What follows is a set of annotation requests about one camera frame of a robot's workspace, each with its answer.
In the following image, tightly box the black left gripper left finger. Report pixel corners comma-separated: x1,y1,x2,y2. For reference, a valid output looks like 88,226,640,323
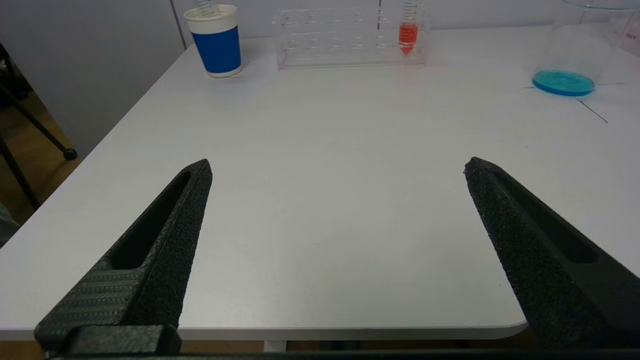
34,158,214,353

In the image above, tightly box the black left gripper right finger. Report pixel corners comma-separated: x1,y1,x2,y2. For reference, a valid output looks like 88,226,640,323
463,156,640,351

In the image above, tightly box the clear glass beaker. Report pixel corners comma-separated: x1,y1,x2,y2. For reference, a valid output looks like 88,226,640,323
530,0,640,98

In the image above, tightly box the test tube with red pigment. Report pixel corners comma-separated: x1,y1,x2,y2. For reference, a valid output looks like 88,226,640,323
397,0,420,57

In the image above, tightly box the black office chair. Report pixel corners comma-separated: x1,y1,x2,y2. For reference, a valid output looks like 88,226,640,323
0,42,79,211

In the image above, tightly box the blue white paper cup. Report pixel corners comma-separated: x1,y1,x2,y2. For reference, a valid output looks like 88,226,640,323
183,4,244,79

